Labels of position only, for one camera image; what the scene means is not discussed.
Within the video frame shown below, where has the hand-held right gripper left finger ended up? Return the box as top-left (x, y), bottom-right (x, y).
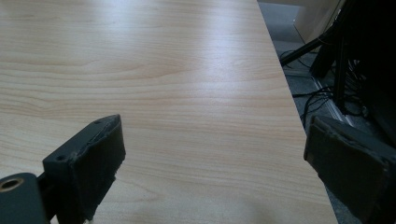
top-left (42, 114), bottom-right (127, 224)

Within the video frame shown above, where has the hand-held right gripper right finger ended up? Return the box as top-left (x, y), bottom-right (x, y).
top-left (304, 115), bottom-right (396, 224)

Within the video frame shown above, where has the beige cabinet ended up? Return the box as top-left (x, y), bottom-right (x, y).
top-left (257, 0), bottom-right (347, 45)

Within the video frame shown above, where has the black cable bundle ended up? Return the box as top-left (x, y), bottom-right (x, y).
top-left (291, 85), bottom-right (368, 129)

